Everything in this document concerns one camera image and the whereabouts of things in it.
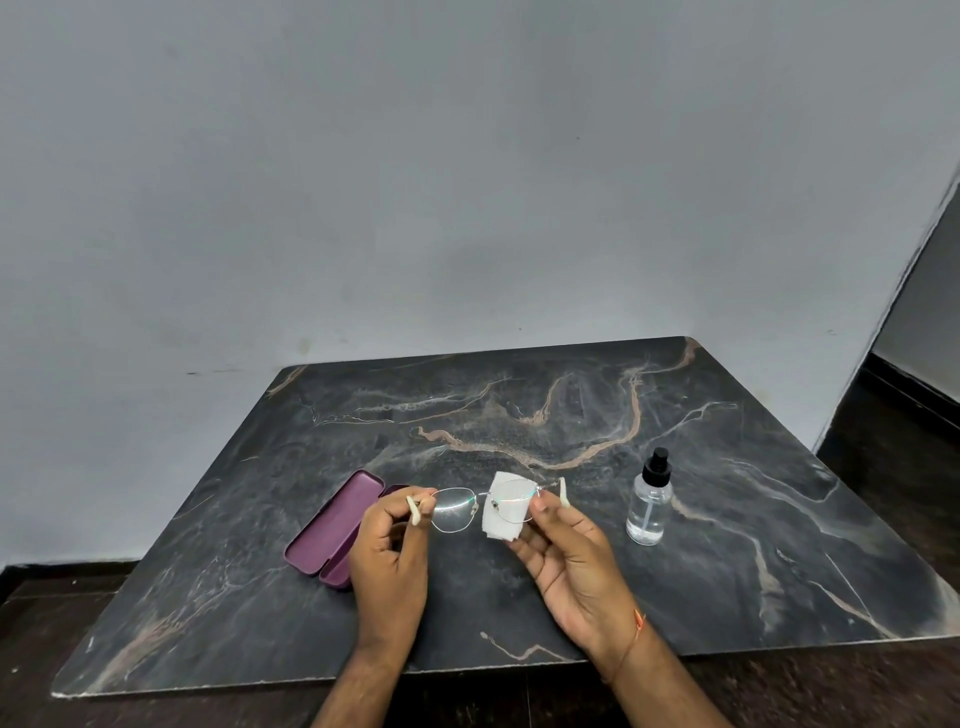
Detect clear spray bottle black cap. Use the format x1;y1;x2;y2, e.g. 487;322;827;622
625;446;674;547

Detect metal-framed eyeglasses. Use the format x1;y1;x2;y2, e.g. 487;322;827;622
404;476;571;535

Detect white cleaning cloth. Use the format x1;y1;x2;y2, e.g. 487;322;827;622
480;470;543;544

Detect black skirting board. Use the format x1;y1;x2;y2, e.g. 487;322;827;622
858;350;960;433
0;560;144;605

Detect person's left hand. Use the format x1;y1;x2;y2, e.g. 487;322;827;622
348;485;439;665

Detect orange thread bracelet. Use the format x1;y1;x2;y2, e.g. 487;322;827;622
602;608;648;685

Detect person's right hand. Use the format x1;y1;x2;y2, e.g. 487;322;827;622
507;491;645;669

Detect maroon glasses case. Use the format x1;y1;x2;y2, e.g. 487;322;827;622
283;469;410;591

